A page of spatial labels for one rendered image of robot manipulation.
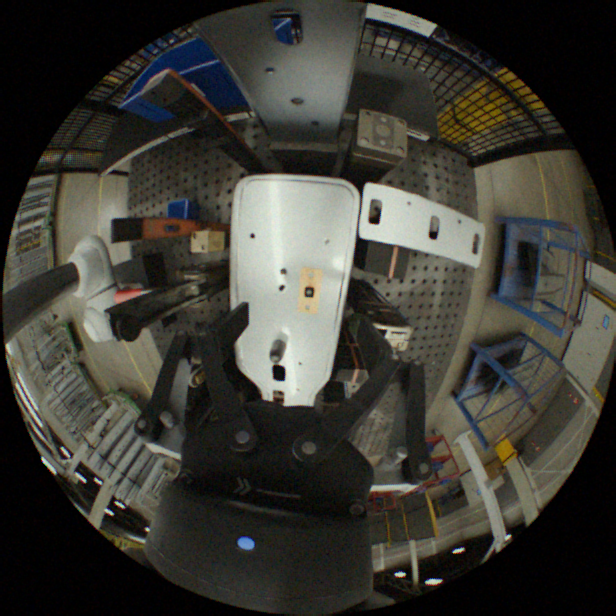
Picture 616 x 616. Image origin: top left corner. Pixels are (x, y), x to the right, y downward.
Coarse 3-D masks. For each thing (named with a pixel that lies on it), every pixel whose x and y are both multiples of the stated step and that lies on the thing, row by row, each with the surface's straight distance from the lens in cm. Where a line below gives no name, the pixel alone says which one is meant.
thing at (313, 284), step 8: (304, 272) 31; (312, 272) 31; (320, 272) 31; (304, 280) 31; (312, 280) 31; (320, 280) 31; (304, 288) 32; (312, 288) 31; (320, 288) 32; (304, 296) 31; (312, 296) 31; (304, 304) 33; (312, 304) 32; (304, 312) 33; (312, 312) 33
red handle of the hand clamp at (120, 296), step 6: (138, 288) 35; (150, 288) 34; (156, 288) 34; (192, 288) 32; (198, 288) 32; (120, 294) 36; (126, 294) 35; (132, 294) 34; (138, 294) 34; (186, 294) 32; (192, 294) 32; (120, 300) 36
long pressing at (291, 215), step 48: (240, 192) 35; (288, 192) 32; (336, 192) 32; (240, 240) 34; (288, 240) 31; (336, 240) 31; (240, 288) 35; (288, 288) 32; (336, 288) 32; (240, 336) 40; (288, 336) 36; (336, 336) 36; (288, 384) 45
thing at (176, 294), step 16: (160, 288) 29; (176, 288) 29; (128, 304) 25; (144, 304) 26; (160, 304) 28; (176, 304) 30; (112, 320) 25; (128, 320) 22; (144, 320) 27; (112, 336) 26; (128, 336) 22
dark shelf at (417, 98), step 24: (360, 72) 46; (384, 72) 49; (408, 72) 53; (360, 96) 40; (384, 96) 42; (408, 96) 45; (432, 96) 49; (120, 120) 83; (144, 120) 63; (168, 120) 53; (408, 120) 40; (432, 120) 43; (120, 144) 70; (144, 144) 56
